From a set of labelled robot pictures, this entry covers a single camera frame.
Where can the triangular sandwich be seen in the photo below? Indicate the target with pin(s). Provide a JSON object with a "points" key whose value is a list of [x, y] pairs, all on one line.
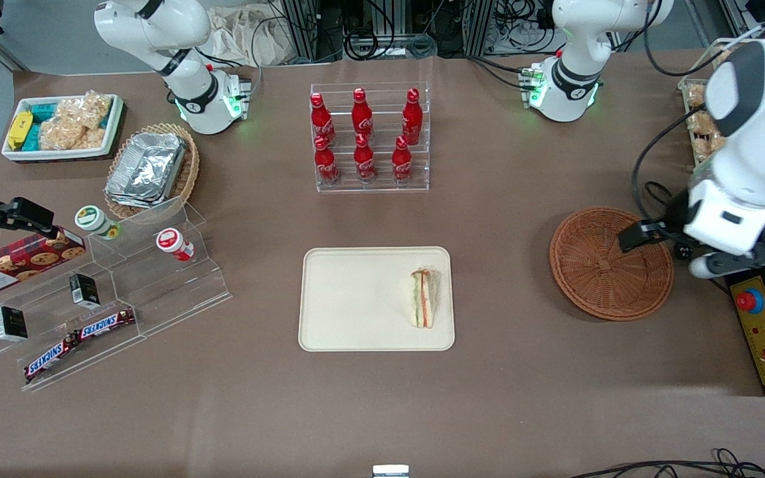
{"points": [[424, 299]]}

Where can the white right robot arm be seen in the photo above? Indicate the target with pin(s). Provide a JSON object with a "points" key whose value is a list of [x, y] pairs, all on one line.
{"points": [[190, 93]]}

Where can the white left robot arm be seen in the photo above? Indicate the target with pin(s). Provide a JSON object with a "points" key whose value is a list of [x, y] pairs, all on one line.
{"points": [[754, 133]]}

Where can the brown wicker basket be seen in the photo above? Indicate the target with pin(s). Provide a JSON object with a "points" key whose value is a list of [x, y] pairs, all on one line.
{"points": [[595, 272]]}

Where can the light wicker basket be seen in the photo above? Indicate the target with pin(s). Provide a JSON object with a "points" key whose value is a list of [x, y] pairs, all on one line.
{"points": [[190, 166]]}

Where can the cream rectangular serving tray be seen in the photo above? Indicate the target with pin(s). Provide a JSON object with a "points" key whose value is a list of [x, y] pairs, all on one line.
{"points": [[356, 299]]}

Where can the green lid sunflower jar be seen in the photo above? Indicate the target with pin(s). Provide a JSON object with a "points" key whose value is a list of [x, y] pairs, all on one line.
{"points": [[92, 218]]}

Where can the Walkers red tartan cookie box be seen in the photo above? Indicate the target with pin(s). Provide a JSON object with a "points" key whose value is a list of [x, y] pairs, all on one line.
{"points": [[17, 265]]}

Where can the small black box with barcode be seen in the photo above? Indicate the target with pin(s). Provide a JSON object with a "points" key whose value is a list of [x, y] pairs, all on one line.
{"points": [[84, 291]]}

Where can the white rectangular snack bin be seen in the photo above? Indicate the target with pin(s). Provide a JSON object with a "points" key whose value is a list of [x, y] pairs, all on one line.
{"points": [[64, 155]]}

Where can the teal snack package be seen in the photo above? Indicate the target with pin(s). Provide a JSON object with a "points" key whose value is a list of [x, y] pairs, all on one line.
{"points": [[32, 138], [42, 111]]}

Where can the silver foil container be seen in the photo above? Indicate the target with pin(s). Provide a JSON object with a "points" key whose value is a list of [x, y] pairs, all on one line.
{"points": [[130, 196], [150, 162]]}

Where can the clear bag of rice crackers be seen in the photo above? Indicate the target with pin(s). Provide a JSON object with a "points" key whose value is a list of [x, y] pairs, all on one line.
{"points": [[87, 109], [67, 136]]}

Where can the yellow snack package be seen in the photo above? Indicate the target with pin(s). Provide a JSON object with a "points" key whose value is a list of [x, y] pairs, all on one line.
{"points": [[19, 129]]}

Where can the packaged bread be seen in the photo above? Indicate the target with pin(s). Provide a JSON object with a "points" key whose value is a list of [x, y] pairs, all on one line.
{"points": [[704, 133]]}

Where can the small black box white side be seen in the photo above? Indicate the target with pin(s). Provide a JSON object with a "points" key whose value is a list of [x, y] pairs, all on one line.
{"points": [[12, 323]]}

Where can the Snickers chocolate bar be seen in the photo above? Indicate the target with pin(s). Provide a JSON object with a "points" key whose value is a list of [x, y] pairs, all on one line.
{"points": [[107, 324], [50, 356]]}

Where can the clear acrylic stepped display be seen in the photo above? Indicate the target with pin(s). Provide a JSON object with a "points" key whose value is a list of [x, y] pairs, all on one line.
{"points": [[150, 292]]}

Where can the red lid strawberry jar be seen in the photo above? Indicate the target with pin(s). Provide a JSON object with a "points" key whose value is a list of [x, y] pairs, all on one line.
{"points": [[171, 242]]}

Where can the red Coca-Cola bottle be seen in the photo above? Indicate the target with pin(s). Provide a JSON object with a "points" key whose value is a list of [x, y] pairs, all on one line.
{"points": [[364, 160], [321, 119], [326, 162], [412, 118], [402, 162], [362, 116]]}

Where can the clear acrylic bottle rack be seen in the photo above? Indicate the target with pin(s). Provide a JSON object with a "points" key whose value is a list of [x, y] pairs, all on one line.
{"points": [[382, 126]]}

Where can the beige cloth bag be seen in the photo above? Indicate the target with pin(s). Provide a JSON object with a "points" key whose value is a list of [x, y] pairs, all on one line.
{"points": [[250, 33]]}

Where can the aluminium frame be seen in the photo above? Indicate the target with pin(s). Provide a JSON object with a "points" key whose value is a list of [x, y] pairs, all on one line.
{"points": [[303, 26]]}

